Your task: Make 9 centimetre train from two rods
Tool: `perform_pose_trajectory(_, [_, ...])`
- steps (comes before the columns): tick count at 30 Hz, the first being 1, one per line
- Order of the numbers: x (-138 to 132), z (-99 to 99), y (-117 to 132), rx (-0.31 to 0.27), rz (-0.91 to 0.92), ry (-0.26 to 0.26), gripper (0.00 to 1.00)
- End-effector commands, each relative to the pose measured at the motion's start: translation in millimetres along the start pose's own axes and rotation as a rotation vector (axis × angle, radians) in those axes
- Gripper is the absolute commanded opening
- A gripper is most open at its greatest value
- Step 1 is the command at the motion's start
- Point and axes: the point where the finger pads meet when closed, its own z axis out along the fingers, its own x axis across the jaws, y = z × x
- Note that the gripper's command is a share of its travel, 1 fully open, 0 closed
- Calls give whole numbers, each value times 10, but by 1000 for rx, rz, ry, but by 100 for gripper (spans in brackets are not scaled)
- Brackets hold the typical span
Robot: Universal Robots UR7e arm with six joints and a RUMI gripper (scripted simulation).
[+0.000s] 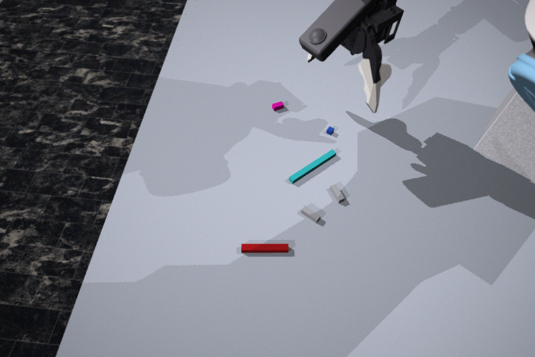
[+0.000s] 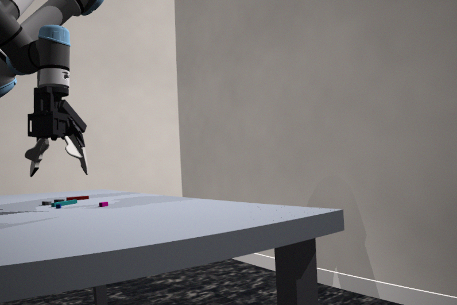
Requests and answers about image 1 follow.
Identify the grey rod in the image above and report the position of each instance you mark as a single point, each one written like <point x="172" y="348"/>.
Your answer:
<point x="337" y="193"/>
<point x="310" y="214"/>

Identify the red rod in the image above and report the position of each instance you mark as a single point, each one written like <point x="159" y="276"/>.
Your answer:
<point x="264" y="248"/>

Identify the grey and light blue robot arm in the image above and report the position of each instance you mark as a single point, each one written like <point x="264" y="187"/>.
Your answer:
<point x="341" y="18"/>

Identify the turquoise rod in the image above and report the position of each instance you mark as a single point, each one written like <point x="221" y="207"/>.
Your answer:
<point x="312" y="166"/>

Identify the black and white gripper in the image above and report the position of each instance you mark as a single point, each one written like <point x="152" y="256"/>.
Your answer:
<point x="365" y="38"/>

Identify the magenta block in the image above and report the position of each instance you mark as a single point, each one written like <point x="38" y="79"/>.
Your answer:
<point x="277" y="106"/>

